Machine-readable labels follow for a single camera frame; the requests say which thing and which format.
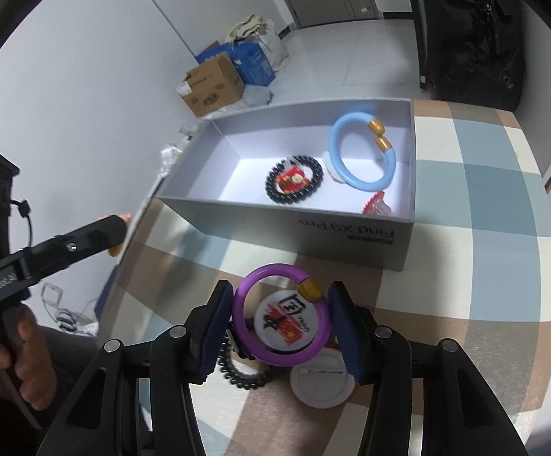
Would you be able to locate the white red-rimmed badge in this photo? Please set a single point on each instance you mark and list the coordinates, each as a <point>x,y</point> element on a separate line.
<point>330,164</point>

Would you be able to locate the clear plastic bags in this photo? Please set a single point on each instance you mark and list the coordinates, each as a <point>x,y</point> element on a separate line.
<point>173,154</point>

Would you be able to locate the blank white round badge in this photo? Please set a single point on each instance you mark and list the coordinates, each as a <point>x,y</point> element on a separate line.
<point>320,387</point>

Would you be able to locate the white charger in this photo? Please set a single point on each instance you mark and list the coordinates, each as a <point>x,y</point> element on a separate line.
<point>52,294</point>

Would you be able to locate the beige cloth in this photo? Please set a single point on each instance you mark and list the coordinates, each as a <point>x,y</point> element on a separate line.
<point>249,26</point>

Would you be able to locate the black coat rack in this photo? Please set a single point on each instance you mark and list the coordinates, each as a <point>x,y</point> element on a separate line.
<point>418,33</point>

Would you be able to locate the grey cardboard box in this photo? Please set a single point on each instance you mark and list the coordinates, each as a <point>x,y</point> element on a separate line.
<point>351,242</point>

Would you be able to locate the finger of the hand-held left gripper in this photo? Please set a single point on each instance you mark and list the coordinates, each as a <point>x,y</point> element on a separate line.
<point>80,247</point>

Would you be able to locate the clear plastic wrap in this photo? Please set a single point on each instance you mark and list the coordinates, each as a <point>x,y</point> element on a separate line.
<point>256,96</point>

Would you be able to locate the purple bangle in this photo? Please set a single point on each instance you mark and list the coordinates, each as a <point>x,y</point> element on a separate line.
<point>242,323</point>

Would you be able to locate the blue cardboard box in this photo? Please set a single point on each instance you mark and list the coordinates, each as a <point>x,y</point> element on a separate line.
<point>256,61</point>

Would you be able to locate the checked tablecloth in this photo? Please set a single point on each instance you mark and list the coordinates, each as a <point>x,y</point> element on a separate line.
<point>470,247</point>

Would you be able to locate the red round badge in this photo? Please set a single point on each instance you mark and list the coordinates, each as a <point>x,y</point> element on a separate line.
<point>292,179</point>

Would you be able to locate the black backpack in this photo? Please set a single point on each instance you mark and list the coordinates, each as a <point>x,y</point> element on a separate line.
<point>470,33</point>

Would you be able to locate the brown cardboard box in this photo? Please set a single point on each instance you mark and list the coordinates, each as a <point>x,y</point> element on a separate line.
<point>208,88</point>

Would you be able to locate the white sack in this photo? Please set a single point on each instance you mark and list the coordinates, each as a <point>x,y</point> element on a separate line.
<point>275,45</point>

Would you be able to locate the person's left hand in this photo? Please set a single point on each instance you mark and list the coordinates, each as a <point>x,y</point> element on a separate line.
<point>33,370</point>

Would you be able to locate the white printed round badge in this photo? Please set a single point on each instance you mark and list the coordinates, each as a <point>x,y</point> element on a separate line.
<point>280,323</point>

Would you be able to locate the person's dark trousers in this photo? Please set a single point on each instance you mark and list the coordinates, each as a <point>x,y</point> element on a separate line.
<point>71,356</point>

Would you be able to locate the light blue bangle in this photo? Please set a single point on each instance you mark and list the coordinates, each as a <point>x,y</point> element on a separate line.
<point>334,152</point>

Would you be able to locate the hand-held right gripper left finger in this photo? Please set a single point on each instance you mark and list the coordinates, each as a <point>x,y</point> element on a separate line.
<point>213,327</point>

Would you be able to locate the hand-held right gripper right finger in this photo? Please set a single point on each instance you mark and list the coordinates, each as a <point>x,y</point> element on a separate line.
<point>346,332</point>

